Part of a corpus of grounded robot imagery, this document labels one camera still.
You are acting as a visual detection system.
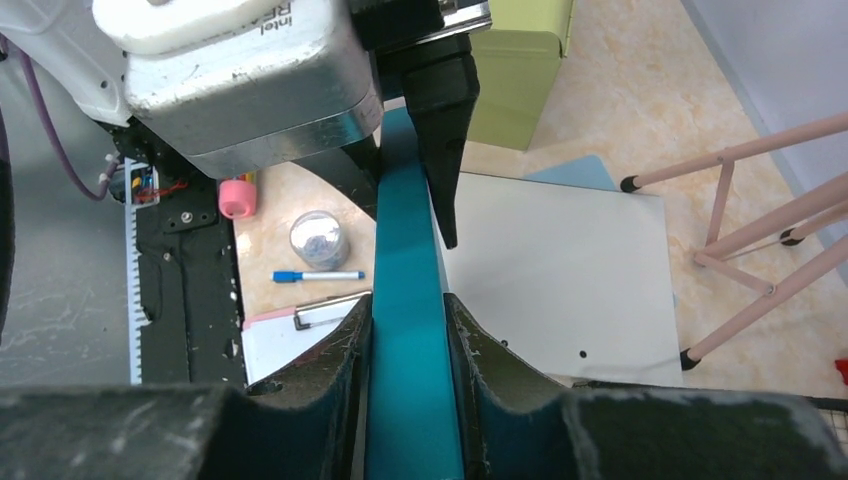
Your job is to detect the grey white file folder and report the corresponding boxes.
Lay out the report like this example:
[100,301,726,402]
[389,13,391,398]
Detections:
[443,173,683,387]

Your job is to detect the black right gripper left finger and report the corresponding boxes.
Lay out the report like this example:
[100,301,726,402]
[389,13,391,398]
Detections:
[1,295,372,479]

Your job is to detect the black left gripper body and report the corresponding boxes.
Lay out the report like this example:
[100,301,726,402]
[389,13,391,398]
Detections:
[347,0,492,52]

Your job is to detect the teal file folder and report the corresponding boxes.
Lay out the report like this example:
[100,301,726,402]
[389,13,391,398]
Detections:
[365,108,464,479]

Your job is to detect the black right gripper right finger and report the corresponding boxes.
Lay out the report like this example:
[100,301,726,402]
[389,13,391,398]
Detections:
[444,293,847,479]

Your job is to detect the green metal drawer box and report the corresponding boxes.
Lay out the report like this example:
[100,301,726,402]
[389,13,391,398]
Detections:
[468,0,577,151]

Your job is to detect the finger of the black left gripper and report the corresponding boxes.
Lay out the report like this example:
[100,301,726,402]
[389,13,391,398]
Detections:
[294,142,380,219]
[376,33,480,249]

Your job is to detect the clear jar of paperclips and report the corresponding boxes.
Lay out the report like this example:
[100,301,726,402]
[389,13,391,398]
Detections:
[289,210,350,271]

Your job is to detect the red white small box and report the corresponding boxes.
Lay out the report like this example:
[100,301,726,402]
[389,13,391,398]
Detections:
[834,358,848,385]

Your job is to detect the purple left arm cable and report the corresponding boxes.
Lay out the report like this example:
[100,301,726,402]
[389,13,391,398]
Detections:
[0,33,121,203]

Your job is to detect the pink capped tube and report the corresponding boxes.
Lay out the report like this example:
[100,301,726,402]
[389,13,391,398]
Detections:
[218,172,258,220]

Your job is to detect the pink clipboard with papers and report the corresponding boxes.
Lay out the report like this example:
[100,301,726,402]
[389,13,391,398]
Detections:
[241,290,371,386]

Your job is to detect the blue white marker pen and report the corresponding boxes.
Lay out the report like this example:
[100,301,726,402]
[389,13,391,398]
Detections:
[271,271,366,284]

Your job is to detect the black wire mesh file rack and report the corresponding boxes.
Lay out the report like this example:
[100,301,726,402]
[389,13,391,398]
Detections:
[571,380,847,454]

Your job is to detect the light blue clipboard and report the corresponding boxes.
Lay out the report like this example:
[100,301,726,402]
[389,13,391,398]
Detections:
[523,155,618,191]

